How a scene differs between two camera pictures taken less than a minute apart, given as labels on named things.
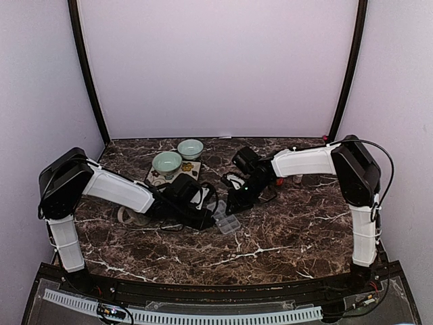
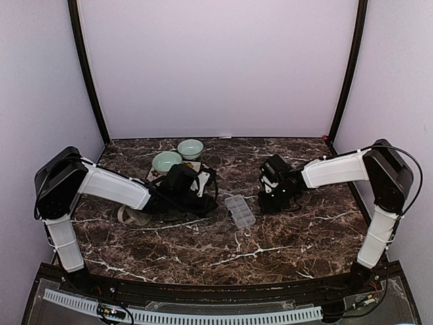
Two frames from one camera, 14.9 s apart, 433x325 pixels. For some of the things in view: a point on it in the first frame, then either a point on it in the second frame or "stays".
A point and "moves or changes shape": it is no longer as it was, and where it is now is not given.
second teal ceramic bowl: x=190 y=149 stays
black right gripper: x=237 y=205 -> x=266 y=208
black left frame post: x=73 y=9 stays
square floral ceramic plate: x=192 y=168 stays
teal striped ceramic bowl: x=166 y=164 stays
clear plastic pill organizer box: x=227 y=223 moves or changes shape
